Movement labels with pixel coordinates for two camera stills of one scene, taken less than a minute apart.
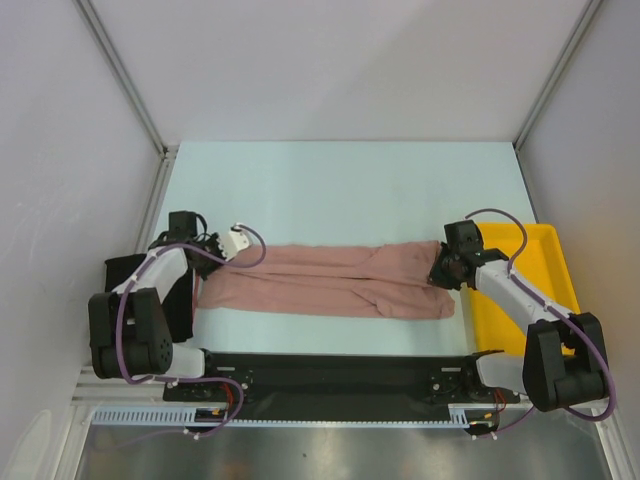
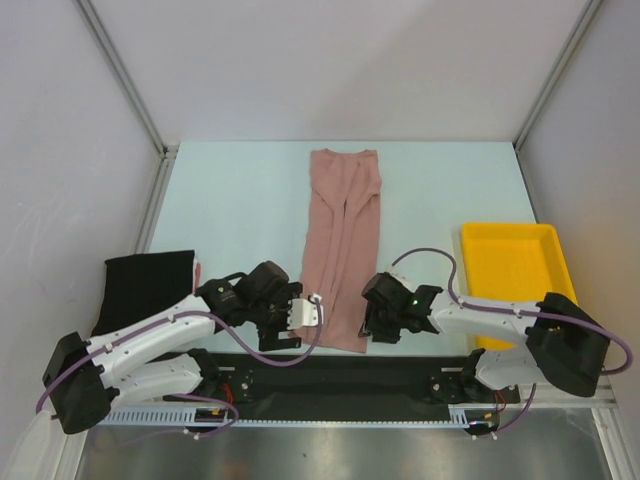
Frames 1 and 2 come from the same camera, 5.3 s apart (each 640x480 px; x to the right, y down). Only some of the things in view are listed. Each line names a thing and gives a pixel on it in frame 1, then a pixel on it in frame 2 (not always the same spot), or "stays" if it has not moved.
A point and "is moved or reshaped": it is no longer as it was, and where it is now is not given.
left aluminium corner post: [162, 146] stays
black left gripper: [213, 241] to [269, 336]
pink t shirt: [389, 279] is moved or reshaped
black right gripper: [436, 277] to [379, 333]
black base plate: [283, 380] stays
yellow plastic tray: [543, 266] stays
